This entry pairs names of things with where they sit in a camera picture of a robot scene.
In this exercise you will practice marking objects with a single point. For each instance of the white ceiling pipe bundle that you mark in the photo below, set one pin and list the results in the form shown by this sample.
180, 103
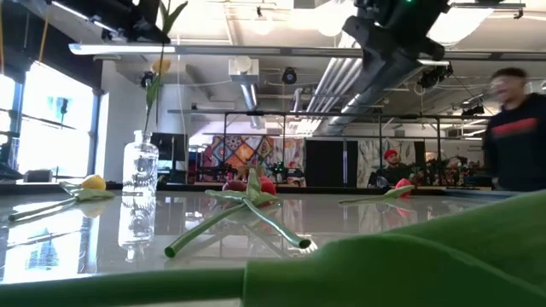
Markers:
328, 81

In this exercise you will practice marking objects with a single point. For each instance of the colourful patchwork tapestry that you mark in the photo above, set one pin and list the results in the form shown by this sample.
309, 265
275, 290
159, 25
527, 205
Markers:
245, 151

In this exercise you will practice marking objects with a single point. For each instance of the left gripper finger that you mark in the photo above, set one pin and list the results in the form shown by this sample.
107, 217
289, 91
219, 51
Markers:
149, 34
149, 10

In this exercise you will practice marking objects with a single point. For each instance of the white ceiling box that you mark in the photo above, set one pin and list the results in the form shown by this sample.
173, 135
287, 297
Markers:
243, 68

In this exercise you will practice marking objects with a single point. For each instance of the dark red artificial tulip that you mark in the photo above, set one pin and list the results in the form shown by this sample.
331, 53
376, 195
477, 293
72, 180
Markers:
234, 186

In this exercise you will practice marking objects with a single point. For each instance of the silver spiral ventilation duct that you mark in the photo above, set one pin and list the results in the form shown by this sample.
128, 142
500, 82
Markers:
350, 113

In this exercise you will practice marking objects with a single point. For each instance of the black metal rack frame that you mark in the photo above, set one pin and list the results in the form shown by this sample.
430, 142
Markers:
256, 113

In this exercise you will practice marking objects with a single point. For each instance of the white leaf print curtain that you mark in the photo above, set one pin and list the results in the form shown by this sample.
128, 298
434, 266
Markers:
367, 158

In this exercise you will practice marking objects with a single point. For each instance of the grey overhead rig crossbar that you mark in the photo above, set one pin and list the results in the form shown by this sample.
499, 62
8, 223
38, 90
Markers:
256, 51

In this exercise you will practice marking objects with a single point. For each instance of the person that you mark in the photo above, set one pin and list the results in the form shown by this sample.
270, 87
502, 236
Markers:
518, 145
394, 170

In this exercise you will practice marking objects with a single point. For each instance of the large bright window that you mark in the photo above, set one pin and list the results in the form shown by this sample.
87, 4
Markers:
51, 136

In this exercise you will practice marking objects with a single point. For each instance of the clear glass bottle vase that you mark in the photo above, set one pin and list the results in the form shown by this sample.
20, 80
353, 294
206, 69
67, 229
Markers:
141, 166

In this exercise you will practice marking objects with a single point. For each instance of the pale peach artificial tulip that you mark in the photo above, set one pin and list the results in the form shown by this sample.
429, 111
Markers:
161, 66

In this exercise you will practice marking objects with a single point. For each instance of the black cabinet panel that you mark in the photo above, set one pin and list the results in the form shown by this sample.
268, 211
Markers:
330, 163

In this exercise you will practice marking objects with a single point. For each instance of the black ceiling spotlight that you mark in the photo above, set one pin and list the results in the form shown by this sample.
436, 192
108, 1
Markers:
147, 80
471, 110
435, 76
289, 76

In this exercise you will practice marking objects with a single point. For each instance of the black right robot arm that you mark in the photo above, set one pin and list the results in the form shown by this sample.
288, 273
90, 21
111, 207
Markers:
396, 25

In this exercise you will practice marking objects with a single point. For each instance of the dark box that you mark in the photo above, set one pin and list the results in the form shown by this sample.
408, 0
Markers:
38, 175

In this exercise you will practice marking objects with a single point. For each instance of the black computer monitor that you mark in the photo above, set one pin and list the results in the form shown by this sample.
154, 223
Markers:
170, 147

